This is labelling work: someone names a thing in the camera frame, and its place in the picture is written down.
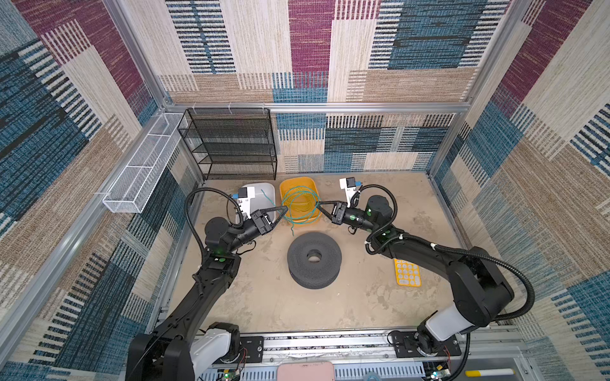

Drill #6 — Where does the grey perforated cable spool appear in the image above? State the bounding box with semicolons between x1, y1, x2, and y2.
287;232;342;290

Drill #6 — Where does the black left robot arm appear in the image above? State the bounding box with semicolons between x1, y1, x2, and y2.
125;190;288;380

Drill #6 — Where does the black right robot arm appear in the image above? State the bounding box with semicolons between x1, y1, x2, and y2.
316;184;535;357

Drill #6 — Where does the yellow plastic bin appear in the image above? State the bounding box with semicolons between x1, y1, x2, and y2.
280;176;321;226

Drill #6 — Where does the yellow calculator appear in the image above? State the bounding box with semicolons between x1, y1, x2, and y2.
394;259;422;287

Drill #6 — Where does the pink phone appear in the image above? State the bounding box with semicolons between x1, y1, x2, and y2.
276;362;335;381

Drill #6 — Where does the yellow white marker pen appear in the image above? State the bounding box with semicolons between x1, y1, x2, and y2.
465;368;516;378

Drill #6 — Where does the yellow cable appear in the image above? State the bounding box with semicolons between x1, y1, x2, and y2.
284;188;315;215

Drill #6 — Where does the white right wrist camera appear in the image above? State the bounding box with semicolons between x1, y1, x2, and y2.
339;177;362;206

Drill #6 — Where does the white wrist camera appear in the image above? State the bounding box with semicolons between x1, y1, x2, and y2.
233;186;256;218
339;177;362;206

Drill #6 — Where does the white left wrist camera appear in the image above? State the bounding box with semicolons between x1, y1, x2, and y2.
233;186;256;218

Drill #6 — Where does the black wire shelf rack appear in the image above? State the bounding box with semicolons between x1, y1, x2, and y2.
177;108;278;180

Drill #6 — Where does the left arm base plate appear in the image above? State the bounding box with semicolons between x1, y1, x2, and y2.
192;335;265;365

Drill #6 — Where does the white wire mesh basket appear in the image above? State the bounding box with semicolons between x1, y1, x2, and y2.
103;113;182;214

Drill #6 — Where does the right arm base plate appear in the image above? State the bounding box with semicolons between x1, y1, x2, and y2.
387;330;462;358

